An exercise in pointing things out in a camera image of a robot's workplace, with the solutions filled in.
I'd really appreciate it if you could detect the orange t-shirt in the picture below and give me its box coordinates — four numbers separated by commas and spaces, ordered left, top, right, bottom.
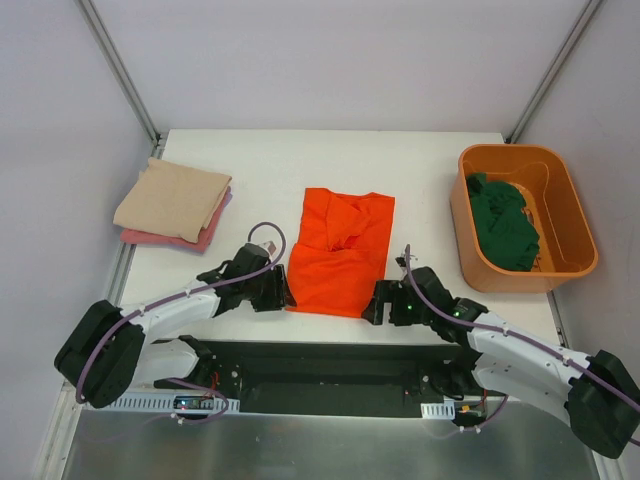
287, 188, 395, 318

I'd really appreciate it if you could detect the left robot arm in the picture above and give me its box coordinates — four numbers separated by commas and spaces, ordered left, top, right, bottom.
54, 242, 294, 408

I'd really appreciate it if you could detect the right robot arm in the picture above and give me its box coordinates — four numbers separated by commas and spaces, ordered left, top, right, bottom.
362, 267, 639, 459

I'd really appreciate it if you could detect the orange plastic bin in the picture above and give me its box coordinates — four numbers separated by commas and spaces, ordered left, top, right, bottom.
450, 144, 599, 294

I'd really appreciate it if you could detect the pink folded t-shirt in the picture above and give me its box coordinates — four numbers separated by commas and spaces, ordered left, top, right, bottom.
120, 187, 232, 254

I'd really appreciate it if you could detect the green t-shirt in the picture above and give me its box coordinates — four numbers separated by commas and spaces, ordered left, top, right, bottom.
466, 173, 540, 272

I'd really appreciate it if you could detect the beige folded t-shirt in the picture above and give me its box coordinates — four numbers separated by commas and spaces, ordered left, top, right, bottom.
113, 157, 232, 243

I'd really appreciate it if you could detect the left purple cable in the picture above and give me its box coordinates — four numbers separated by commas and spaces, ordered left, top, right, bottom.
74, 222, 287, 441

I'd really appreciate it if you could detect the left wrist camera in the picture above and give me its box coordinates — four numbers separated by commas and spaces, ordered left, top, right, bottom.
258, 241, 278, 257

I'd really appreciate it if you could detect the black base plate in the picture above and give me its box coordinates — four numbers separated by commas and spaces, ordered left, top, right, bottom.
181, 335, 462, 418

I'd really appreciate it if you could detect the right white cable duct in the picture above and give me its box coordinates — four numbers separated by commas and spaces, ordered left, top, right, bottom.
420, 400, 456, 421

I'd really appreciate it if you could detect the white cable duct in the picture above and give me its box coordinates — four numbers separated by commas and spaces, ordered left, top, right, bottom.
420, 400, 456, 421
101, 391, 240, 415

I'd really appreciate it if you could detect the left white cable duct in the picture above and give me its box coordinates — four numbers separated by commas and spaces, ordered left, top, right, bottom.
101, 391, 240, 415

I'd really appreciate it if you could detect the left aluminium frame post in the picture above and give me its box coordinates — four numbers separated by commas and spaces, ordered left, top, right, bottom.
75, 0, 163, 147

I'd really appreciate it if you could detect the aluminium frame post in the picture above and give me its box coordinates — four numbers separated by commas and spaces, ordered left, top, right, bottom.
504, 0, 606, 144
75, 0, 163, 147

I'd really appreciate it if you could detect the right aluminium frame post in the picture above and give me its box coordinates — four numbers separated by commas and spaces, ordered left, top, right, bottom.
504, 0, 606, 144

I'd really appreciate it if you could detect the aluminium front rail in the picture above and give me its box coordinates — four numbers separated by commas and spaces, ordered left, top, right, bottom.
58, 351, 99, 397

